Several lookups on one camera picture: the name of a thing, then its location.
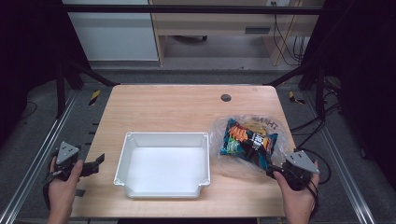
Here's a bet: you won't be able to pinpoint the black metal frame crossbar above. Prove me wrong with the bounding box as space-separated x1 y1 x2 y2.
61 4 325 16

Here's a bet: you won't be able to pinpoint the person's left hand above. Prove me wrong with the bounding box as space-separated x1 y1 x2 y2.
46 156 84 217

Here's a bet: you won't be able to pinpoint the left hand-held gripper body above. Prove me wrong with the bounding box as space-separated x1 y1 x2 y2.
46 141 100 185

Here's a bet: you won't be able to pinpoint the aluminium floor rail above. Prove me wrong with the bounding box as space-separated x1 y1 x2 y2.
0 89 79 224
302 90 378 224

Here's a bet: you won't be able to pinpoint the black metal frame strut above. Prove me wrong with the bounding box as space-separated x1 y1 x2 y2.
55 59 120 119
263 60 327 120

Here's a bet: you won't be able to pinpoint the colourful snack packet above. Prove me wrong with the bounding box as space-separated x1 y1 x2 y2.
219 118 279 172

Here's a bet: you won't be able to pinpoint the black floor cables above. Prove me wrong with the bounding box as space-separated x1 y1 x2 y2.
290 77 344 185

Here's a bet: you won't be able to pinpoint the yellow black hazard tape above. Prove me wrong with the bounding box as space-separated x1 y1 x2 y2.
288 90 306 106
88 89 102 107

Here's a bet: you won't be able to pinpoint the black curtain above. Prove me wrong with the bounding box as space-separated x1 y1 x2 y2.
0 0 92 147
301 0 396 180

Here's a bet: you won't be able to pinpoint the black hanging cables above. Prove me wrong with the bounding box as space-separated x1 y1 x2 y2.
271 1 308 67

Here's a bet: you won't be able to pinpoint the thin black floor cable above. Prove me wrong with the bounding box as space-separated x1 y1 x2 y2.
20 100 39 119

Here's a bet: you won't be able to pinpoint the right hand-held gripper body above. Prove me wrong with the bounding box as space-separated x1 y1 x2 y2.
271 149 320 191

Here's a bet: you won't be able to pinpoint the white plastic bin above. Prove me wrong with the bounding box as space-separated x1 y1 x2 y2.
113 131 212 200

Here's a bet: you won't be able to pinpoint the black wrist strap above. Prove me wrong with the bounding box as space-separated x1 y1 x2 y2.
306 178 321 220
42 148 60 213

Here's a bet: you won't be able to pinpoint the person's right hand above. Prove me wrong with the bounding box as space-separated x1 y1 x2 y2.
273 160 320 219

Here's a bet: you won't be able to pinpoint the clear plastic bag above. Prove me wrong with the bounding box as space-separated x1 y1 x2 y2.
208 114 296 180

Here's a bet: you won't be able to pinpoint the white cabinet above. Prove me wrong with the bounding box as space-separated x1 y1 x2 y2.
61 0 161 63

